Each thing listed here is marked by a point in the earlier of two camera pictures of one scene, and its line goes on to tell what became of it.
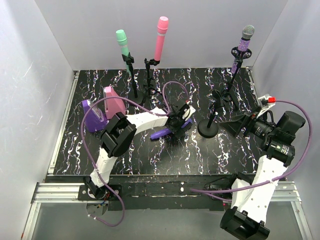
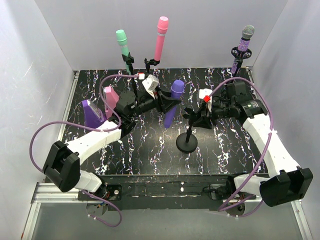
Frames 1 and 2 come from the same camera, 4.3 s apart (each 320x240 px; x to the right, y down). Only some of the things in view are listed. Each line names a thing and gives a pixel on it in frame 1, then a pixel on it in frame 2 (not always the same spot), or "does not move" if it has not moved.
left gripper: x=175 y=124 → x=160 y=100
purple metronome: x=94 y=121 does not move
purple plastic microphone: x=187 y=124 → x=177 y=91
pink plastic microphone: x=162 y=29 does not move
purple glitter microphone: x=248 y=32 does not move
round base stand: x=208 y=128 → x=187 y=142
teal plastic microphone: x=122 y=40 does not move
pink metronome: x=114 y=105 does not move
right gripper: x=247 y=124 → x=206 y=114
